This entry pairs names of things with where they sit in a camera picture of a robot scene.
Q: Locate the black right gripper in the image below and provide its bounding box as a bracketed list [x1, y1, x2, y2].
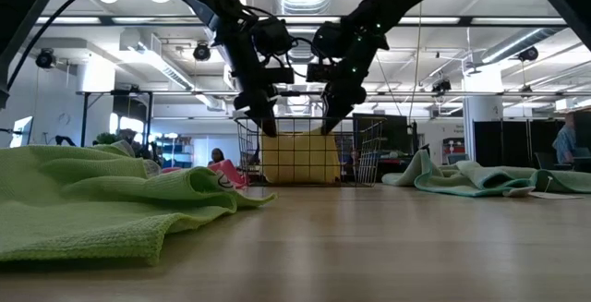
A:
[312, 19, 390, 136]

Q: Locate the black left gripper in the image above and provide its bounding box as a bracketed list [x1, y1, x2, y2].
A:
[214, 14, 295, 138]

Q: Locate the yellow microfiber towel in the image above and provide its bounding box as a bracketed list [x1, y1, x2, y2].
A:
[260, 127, 342, 185]

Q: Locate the pink microfiber towel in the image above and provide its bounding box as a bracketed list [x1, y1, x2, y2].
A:
[161, 158, 250, 190]

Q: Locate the pale green teal-edged towel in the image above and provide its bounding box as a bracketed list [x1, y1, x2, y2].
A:
[381, 149, 591, 199]

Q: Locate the lime green microfiber towel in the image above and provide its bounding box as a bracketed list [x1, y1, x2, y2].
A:
[0, 143, 278, 266]

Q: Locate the black display screen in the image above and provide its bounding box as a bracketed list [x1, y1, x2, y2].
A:
[352, 113, 411, 153]

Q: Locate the person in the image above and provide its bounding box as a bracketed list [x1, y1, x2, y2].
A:
[551, 112, 579, 165]
[207, 147, 228, 167]

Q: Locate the white building column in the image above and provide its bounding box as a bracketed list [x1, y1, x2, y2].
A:
[462, 68, 505, 163]

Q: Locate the green background plant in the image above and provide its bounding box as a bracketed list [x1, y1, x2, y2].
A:
[93, 131, 122, 147]

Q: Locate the black room partition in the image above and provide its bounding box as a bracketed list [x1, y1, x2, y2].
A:
[473, 117, 591, 170]

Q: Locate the white paper tag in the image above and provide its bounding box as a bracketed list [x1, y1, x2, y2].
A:
[528, 190, 586, 200]

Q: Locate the computer monitor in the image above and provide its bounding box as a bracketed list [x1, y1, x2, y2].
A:
[8, 115, 35, 149]

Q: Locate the metal wire basket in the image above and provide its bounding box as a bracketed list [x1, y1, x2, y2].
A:
[234, 115, 387, 187]

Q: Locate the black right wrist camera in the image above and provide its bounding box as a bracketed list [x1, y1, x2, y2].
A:
[306, 63, 336, 83]

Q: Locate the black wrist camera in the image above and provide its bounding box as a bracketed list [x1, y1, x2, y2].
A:
[306, 63, 336, 83]
[263, 66, 296, 85]

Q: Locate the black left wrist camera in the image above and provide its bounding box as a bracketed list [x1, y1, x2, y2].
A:
[263, 66, 296, 85]

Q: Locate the black metal rack frame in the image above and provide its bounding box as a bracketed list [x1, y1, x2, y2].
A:
[76, 90, 156, 149]

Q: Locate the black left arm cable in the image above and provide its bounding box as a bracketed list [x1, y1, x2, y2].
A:
[5, 0, 103, 91]

